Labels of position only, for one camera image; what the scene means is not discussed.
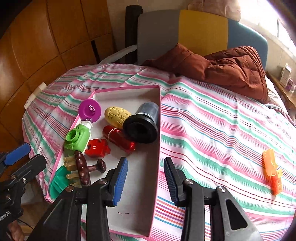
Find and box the grey yellow blue headboard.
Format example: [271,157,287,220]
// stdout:
[136,9,268,70]

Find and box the red cylinder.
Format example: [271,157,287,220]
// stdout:
[102,125,136,153]

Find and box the black rolled mat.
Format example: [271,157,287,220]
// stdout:
[125,5,143,64]

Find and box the white pillow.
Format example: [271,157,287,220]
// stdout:
[265,76,283,107]

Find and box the teal green scoop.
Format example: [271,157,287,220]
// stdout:
[48,166,74,199]

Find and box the black ribbed cylinder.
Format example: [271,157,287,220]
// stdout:
[122,101,160,144]

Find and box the white box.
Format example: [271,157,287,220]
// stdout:
[279,63,292,85]

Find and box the wooden wardrobe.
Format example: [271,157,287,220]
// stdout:
[0,0,116,149]

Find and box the person's left hand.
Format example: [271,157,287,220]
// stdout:
[7,221,25,241]

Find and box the wooden shelf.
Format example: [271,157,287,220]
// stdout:
[266,72,296,109]

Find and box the brown beaded wooden massager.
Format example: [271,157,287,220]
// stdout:
[63,150,107,187]

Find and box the yellow patterned oval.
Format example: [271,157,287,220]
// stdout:
[105,106,132,130]

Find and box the purple round strainer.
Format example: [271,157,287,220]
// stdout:
[79,98,102,123]

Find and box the green toy camera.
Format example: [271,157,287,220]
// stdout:
[63,122,93,157]

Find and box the red toy block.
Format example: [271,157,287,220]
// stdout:
[84,138,111,158]

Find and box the orange plastic comb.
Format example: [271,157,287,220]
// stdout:
[262,149,278,176]

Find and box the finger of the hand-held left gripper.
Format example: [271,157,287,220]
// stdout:
[0,154,47,204]
[0,142,31,173]

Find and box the white pink-edged box tray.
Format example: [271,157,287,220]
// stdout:
[46,85,162,239]

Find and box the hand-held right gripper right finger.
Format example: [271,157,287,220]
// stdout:
[163,157,264,241]

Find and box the beige curtain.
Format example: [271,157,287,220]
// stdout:
[187,0,243,16]

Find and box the striped bed sheet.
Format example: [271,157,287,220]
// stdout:
[22,64,296,241]

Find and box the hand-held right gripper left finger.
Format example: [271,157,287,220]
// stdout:
[27,157,129,241]

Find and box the orange-red plastic toy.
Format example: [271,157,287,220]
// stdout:
[270,169,283,196]

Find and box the brown quilted jacket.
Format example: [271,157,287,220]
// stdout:
[142,43,269,104]

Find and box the window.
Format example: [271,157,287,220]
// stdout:
[238,0,294,47]

